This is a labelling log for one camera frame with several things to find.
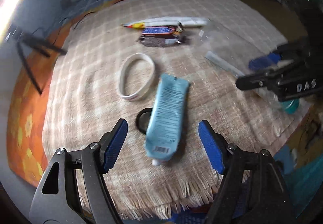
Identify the clear plastic bottle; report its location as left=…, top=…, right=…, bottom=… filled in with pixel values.
left=199, top=28, right=301, bottom=116

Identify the long white snack wrapper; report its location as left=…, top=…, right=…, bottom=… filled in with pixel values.
left=121, top=17, right=210, bottom=29

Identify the light blue cream tube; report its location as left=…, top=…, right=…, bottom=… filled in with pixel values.
left=145, top=73, right=189, bottom=166

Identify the dark snack wrapper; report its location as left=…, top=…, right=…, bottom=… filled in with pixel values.
left=137, top=36, right=191, bottom=48

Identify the snickers bar wrapper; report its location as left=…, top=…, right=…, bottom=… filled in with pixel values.
left=141, top=23, right=183, bottom=38

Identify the black ring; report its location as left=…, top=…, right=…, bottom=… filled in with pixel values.
left=135, top=108, right=154, bottom=135

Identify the white wristband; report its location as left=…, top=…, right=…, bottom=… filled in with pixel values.
left=117, top=53, right=156, bottom=102

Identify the blue plastic trash basket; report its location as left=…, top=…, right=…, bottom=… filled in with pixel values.
left=169, top=180, right=249, bottom=223

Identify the teal floor mat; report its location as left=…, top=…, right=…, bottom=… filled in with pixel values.
left=274, top=145, right=322, bottom=217

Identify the orange floral bed sheet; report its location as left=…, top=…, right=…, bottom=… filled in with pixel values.
left=6, top=0, right=192, bottom=188

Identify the beige plaid blanket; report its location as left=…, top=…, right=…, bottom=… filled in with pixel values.
left=41, top=0, right=311, bottom=221

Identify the black mini tripod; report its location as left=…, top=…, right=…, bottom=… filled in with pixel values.
left=5, top=24, right=67, bottom=95

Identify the black power cable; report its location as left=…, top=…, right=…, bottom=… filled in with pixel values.
left=32, top=10, right=96, bottom=38

